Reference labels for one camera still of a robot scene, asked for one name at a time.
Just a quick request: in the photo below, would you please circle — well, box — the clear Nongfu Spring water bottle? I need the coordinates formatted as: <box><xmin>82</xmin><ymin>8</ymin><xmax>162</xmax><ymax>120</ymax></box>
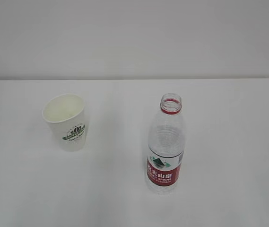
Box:
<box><xmin>146</xmin><ymin>93</ymin><xmax>185</xmax><ymax>194</ymax></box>

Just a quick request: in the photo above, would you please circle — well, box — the white paper cup green logo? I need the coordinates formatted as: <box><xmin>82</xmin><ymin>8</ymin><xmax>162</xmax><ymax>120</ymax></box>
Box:
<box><xmin>42</xmin><ymin>94</ymin><xmax>87</xmax><ymax>152</ymax></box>

